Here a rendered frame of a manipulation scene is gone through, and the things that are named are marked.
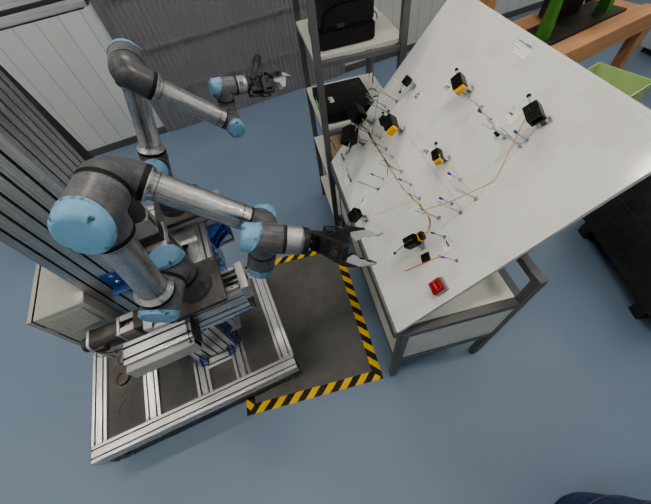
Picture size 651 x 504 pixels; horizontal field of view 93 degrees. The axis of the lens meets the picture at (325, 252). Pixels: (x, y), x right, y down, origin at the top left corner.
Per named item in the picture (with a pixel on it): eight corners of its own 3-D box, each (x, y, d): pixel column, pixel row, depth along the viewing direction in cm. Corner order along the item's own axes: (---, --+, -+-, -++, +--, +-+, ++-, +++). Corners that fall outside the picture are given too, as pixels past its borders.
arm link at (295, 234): (288, 229, 74) (285, 260, 77) (307, 230, 75) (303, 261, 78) (285, 221, 81) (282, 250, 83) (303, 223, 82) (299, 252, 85)
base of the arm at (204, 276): (177, 310, 116) (162, 299, 108) (172, 279, 125) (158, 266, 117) (215, 294, 119) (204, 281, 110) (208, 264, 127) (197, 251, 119)
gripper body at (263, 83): (272, 96, 144) (247, 99, 139) (267, 76, 142) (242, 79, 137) (277, 90, 137) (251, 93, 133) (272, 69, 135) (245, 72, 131)
